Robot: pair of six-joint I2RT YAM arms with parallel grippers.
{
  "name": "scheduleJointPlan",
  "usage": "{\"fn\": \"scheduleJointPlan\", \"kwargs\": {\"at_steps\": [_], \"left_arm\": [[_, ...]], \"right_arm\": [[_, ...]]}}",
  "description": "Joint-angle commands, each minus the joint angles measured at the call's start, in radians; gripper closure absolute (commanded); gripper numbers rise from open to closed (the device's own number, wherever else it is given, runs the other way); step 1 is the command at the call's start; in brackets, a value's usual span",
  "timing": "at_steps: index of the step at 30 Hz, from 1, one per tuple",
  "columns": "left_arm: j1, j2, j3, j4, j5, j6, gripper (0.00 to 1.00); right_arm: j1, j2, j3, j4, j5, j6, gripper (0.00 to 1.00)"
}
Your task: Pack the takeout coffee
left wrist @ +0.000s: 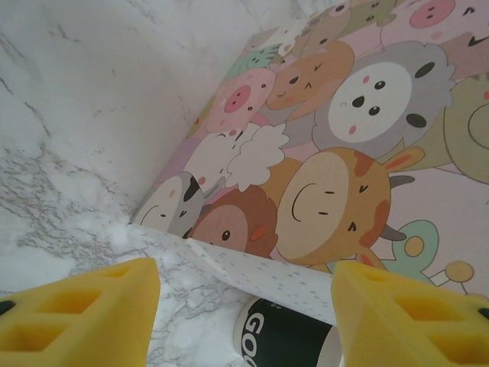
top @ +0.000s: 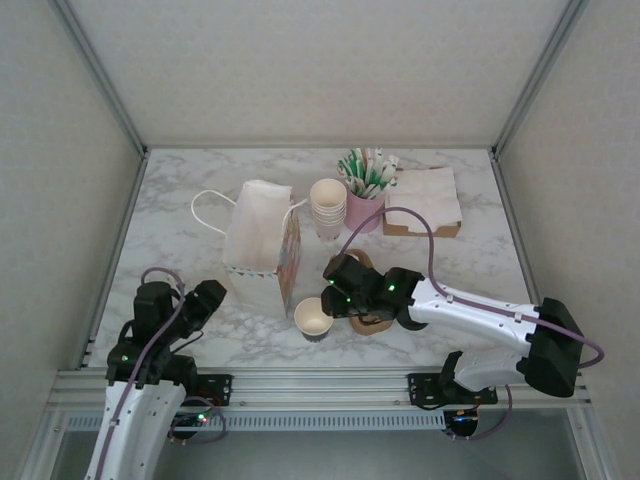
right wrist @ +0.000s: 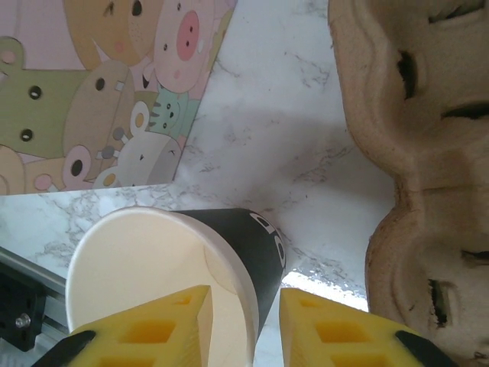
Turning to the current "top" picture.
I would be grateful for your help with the dark takeout coffee cup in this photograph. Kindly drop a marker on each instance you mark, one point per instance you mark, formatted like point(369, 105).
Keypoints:
point(312, 320)

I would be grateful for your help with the brown cardboard cup carrier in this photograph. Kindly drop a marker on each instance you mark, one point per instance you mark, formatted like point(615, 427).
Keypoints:
point(365, 325)

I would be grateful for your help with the white patterned paper gift bag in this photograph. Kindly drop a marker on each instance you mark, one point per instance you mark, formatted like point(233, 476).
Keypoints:
point(255, 235)

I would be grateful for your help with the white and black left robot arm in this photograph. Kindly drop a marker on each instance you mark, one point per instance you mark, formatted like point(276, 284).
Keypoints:
point(130, 425)

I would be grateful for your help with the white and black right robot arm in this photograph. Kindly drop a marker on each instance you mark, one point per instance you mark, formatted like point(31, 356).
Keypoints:
point(475, 315)

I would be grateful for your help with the white paper cup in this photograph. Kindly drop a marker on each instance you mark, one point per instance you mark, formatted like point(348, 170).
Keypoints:
point(328, 221)
point(327, 217)
point(327, 212)
point(327, 192)
point(329, 234)

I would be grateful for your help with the small lit controller board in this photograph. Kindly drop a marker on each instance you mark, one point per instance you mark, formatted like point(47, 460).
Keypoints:
point(192, 419)
point(462, 417)

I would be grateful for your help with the brown cardboard napkin tray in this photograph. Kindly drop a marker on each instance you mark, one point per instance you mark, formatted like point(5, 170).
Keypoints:
point(425, 230)

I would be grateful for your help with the pink straw holder cup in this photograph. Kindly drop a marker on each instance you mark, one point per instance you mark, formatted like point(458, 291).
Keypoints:
point(365, 215)

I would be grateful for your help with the white paper napkin stack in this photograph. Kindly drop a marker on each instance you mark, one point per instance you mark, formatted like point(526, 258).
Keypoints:
point(425, 200)

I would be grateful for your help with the white paper wrapped straw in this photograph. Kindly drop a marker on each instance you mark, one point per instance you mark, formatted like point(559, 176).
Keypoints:
point(391, 184)
point(373, 170)
point(378, 167)
point(385, 175)
point(365, 170)
point(391, 175)

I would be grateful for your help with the green striped wrapped straw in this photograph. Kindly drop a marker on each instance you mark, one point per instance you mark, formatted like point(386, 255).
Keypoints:
point(349, 176)
point(357, 170)

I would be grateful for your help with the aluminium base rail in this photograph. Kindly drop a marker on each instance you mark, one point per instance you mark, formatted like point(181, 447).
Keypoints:
point(320, 387)

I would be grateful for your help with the aluminium table side rail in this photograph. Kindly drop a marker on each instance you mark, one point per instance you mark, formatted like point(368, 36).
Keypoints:
point(524, 250)
point(114, 250)

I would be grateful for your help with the aluminium frame leg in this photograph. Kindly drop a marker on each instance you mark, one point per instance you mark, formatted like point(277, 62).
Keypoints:
point(590, 445)
point(42, 440)

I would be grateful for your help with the aluminium frame post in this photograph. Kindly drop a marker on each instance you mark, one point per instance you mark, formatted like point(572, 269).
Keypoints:
point(106, 80)
point(532, 80)

